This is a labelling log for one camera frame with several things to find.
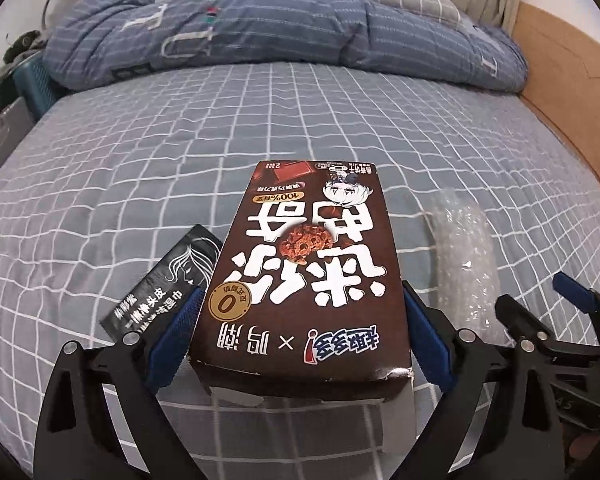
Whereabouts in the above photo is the teal plastic stool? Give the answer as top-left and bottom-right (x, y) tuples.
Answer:
(14, 52), (63, 121)

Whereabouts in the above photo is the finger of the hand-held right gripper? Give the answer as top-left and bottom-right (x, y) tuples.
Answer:
(495, 294), (588, 361)
(552, 272), (600, 341)

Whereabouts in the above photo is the wooden bed frame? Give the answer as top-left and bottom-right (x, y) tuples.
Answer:
(510, 2), (600, 196)

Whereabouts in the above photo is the clear bubble wrap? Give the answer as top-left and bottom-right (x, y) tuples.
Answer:
(422, 187), (503, 346)

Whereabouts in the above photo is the black sachet packet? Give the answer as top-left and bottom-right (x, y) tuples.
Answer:
(100, 225), (224, 346)

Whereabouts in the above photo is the brown snack box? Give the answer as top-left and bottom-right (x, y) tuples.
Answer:
(187, 160), (413, 406)

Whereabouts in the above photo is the grey suitcase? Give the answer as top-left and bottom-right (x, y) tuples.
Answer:
(0, 95), (36, 191)

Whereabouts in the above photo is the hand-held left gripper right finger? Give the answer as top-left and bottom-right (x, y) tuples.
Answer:
(401, 280), (568, 480)

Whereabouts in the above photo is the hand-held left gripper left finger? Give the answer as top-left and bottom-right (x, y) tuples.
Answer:
(32, 280), (208, 480)

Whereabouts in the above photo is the blue striped quilt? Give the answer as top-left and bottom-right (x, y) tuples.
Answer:
(45, 0), (528, 93)

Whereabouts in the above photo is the grey checked bed sheet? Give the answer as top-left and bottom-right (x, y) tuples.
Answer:
(0, 60), (600, 480)

